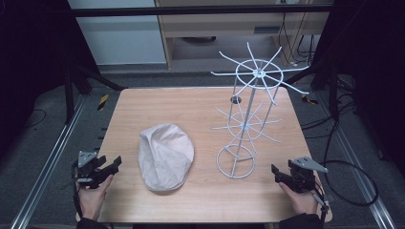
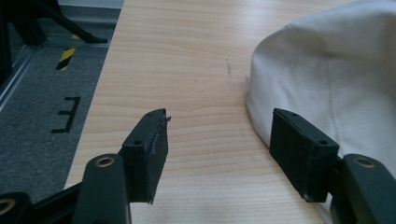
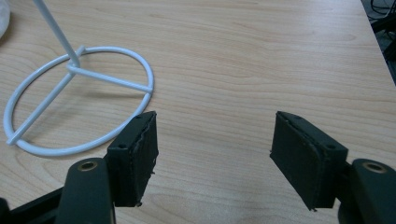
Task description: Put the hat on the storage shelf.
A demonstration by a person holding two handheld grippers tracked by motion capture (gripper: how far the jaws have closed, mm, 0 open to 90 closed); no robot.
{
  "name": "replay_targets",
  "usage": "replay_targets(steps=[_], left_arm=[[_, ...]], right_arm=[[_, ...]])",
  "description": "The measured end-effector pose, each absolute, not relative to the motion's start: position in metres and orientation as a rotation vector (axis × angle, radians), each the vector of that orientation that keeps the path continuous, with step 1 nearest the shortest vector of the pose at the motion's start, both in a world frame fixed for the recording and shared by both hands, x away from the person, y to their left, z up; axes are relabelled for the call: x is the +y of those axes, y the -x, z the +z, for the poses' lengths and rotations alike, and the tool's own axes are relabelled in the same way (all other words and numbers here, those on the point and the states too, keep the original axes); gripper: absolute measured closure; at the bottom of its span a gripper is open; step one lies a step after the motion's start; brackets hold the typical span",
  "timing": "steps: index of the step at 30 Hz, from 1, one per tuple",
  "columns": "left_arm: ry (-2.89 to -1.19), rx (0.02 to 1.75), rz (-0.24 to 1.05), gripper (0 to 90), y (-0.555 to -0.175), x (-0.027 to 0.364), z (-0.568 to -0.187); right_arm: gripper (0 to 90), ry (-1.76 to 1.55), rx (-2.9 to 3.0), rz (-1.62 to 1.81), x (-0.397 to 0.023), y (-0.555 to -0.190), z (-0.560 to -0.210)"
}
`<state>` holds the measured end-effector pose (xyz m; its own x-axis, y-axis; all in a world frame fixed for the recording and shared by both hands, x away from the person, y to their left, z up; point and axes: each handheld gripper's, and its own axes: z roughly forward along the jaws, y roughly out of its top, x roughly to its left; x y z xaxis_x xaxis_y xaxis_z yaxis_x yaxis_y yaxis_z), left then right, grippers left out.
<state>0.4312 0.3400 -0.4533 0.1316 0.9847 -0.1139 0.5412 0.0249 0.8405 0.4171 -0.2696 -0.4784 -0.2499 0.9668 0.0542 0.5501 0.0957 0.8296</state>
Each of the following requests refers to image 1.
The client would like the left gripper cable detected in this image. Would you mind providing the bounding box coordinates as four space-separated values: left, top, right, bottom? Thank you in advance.
70 163 84 220

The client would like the white cap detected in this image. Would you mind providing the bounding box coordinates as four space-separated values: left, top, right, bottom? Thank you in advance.
138 122 196 193

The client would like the white cabinet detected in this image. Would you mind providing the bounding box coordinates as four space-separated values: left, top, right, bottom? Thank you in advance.
67 0 168 67

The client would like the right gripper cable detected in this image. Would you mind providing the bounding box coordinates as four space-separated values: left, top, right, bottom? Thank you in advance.
311 182 336 227

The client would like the black yellow striped tape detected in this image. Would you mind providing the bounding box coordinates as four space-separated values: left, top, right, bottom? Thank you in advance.
300 94 320 106
96 94 110 112

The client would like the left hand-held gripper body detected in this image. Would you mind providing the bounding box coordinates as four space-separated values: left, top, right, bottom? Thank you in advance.
72 151 111 190

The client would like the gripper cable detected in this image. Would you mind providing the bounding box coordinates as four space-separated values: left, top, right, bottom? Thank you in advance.
70 163 84 220
311 182 336 227

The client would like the black curtain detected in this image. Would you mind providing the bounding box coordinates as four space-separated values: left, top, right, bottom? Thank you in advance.
0 0 100 160
309 0 405 177

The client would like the black hanging cables bundle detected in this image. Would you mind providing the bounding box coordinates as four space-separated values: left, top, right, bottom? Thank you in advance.
277 11 321 67

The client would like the light wooden desk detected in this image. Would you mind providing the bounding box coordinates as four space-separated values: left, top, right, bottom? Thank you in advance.
154 0 334 71

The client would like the black looped floor cable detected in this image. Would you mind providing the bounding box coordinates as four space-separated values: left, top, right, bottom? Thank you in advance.
321 120 380 208

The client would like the white wire display rack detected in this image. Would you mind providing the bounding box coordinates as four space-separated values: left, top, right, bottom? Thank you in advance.
210 41 310 180

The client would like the black metal stand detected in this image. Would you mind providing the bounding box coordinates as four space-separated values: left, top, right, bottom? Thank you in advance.
62 61 127 126
285 60 340 122

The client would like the aluminium floor rail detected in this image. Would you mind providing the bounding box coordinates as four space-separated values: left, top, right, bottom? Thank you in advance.
9 94 89 229
315 90 397 229

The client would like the person's left hand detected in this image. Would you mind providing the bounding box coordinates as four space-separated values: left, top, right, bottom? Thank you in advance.
75 174 115 221

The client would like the black horizontal frame bar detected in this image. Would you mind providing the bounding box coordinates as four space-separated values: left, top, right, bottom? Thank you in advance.
67 4 334 18

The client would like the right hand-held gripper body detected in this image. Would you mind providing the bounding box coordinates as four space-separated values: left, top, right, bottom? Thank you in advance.
288 156 330 195

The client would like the black floor cables bundle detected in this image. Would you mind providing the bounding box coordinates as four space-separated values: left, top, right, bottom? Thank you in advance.
299 75 362 140

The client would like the person's right hand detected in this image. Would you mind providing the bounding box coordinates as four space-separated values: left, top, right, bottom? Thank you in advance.
279 183 320 216

